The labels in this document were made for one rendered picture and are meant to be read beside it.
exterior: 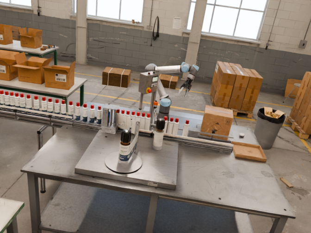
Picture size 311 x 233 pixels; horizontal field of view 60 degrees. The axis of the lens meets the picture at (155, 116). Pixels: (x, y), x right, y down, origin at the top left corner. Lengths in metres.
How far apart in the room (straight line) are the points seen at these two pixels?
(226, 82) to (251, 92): 0.58
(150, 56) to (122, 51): 0.82
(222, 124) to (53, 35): 6.74
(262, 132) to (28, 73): 3.77
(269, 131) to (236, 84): 1.48
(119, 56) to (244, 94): 3.92
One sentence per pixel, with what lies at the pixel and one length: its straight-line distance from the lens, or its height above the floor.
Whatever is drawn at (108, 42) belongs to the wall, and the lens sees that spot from 8.22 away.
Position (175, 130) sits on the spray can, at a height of 0.97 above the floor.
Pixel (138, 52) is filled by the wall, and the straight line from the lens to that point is 8.07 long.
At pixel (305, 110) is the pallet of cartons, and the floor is 0.48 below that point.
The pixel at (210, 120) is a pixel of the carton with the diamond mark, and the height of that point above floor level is 1.05.
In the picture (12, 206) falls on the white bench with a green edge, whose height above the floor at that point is 0.80.
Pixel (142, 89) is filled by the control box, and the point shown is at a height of 1.32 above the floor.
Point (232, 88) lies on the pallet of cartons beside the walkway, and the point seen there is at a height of 0.60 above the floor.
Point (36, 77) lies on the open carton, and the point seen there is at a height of 0.88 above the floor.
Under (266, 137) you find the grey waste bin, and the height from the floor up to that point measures 0.25.
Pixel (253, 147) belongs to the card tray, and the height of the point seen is 0.84.
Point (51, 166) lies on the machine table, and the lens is 2.36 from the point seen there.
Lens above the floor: 2.19
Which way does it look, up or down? 24 degrees down
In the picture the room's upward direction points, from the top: 8 degrees clockwise
